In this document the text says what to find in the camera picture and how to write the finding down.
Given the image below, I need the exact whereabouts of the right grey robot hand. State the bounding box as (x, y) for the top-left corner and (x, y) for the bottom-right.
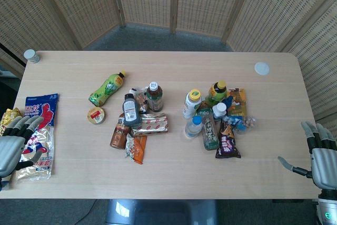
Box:
(277, 121), (337, 191)

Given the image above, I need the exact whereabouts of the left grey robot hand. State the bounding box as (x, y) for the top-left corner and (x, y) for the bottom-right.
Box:
(0, 115), (45, 183)

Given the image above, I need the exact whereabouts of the small round snack cup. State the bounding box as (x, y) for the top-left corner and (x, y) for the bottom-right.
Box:
(87, 106), (107, 125)

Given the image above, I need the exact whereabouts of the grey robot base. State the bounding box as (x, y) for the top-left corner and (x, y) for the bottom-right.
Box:
(105, 199), (219, 225)

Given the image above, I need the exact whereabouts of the green and brown snack packet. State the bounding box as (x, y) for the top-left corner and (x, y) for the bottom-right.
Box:
(196, 101), (214, 117)

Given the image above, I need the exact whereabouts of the gold yellow snack bag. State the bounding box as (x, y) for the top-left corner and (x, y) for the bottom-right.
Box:
(0, 107), (23, 131)

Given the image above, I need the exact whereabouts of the blue white glove bag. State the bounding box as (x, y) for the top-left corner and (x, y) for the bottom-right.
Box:
(15, 93), (60, 182)

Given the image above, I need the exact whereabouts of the clear blue candy packet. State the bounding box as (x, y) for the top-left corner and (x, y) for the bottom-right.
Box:
(226, 115), (256, 133)

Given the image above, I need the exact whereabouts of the grey cylinder cup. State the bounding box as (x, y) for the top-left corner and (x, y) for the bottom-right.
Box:
(23, 48), (41, 64)

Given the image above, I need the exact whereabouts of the dark purple snack bag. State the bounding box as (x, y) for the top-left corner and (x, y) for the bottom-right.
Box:
(215, 116), (242, 159)

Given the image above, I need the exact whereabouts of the orange yellow snack bag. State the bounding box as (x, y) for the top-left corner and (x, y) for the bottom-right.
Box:
(225, 87), (248, 117)

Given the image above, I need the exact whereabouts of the brown coffee drink bottle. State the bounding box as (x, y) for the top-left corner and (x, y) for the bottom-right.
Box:
(110, 113), (132, 150)

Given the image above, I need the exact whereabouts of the grey round disc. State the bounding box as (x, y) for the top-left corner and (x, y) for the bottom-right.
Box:
(254, 62), (270, 76)

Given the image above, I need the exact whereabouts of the small white capped bottle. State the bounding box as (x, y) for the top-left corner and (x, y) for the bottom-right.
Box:
(212, 102), (227, 120)

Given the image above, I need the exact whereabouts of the dark green tea bottle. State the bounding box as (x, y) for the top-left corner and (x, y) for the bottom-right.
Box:
(201, 114), (220, 151)

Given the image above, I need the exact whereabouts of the orange snack packet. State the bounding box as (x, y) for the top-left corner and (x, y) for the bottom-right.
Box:
(125, 133), (147, 165)

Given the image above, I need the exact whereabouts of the dark grey sauce bottle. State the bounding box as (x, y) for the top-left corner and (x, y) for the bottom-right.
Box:
(122, 93), (143, 128)

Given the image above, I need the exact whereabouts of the green bottle yellow cap upright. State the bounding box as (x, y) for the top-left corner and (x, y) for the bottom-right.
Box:
(205, 80), (228, 106)

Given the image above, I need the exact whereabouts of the clear water bottle blue cap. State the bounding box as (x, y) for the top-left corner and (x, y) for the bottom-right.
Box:
(184, 115), (203, 139)

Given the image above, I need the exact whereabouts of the small brown snack packet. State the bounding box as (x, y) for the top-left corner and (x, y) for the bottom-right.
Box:
(128, 86), (150, 114)

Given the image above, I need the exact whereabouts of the gold foil snack pack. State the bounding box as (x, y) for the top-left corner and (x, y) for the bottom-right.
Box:
(131, 113), (169, 136)

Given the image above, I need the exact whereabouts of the white bottle yellow cap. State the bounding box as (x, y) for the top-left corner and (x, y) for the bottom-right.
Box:
(182, 89), (202, 120)

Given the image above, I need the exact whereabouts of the brown tea bottle white cap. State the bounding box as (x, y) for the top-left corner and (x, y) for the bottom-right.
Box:
(146, 81), (163, 113)

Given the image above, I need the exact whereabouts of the wicker folding screen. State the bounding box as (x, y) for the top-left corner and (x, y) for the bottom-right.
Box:
(0, 0), (337, 141)

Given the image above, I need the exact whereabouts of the thin black floor cable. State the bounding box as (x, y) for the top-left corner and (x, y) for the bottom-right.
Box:
(84, 199), (98, 222)

